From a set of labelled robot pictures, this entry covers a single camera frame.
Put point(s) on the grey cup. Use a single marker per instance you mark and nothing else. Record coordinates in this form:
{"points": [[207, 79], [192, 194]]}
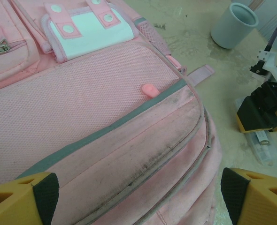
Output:
{"points": [[232, 28]]}

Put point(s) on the pink school backpack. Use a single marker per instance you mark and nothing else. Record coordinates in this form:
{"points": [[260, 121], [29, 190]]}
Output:
{"points": [[82, 112]]}

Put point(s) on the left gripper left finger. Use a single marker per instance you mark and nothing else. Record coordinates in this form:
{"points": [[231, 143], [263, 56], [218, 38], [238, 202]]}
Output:
{"points": [[11, 204]]}

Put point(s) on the clear plastic case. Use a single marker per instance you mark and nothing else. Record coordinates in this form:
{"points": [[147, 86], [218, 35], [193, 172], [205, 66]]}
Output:
{"points": [[263, 150]]}

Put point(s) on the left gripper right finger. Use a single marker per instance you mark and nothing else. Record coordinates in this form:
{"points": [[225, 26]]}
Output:
{"points": [[258, 201]]}

